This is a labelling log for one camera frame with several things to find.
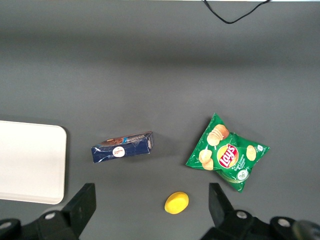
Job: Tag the green Lays chips bag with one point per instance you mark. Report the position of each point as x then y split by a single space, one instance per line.
225 155

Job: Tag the white rectangular plastic tray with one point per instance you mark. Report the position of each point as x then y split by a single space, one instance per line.
30 162

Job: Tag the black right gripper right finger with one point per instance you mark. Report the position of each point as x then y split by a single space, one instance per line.
220 207

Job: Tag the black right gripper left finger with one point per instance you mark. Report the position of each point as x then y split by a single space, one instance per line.
80 207

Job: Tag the dark blue cookie box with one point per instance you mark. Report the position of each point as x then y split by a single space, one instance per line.
130 150

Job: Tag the yellow lemon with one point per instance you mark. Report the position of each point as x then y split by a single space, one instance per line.
176 203

